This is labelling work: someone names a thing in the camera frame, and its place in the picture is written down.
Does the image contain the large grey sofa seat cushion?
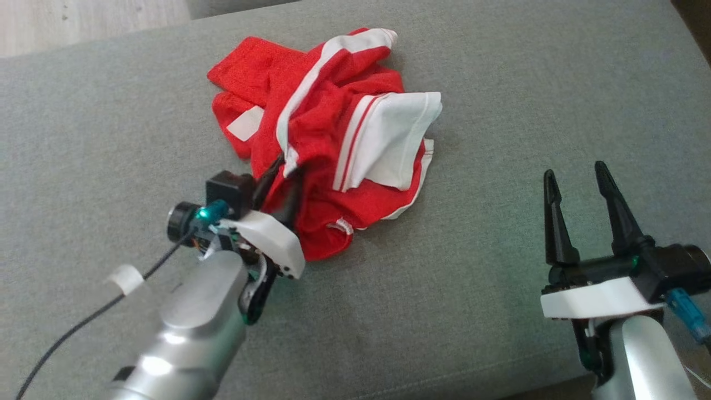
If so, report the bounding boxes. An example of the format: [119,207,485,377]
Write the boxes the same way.
[0,0,711,400]

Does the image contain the red shirt white sleeves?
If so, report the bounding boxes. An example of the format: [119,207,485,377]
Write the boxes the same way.
[250,50,443,263]

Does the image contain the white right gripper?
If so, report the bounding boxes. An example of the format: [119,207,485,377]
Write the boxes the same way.
[540,161,664,320]

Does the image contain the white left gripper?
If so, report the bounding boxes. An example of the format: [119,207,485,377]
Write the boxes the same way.
[217,154,306,279]

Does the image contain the white cable tag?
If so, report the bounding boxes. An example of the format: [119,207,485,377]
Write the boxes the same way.
[107,264,146,296]

